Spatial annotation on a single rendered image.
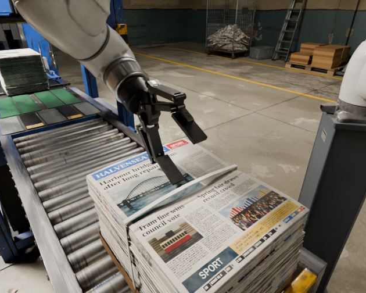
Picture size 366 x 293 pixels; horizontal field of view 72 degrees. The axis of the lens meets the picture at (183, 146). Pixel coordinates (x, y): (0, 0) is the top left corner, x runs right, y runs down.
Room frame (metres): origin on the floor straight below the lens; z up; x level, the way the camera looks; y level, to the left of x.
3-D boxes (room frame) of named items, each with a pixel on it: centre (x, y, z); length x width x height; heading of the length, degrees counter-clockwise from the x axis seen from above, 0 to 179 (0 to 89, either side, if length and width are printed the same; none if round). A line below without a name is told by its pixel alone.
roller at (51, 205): (0.77, 0.28, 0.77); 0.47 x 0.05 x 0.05; 129
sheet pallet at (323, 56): (6.50, -3.32, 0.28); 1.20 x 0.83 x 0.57; 39
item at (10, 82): (2.01, 1.27, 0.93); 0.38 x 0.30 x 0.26; 39
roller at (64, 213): (0.72, 0.24, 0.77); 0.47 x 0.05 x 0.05; 129
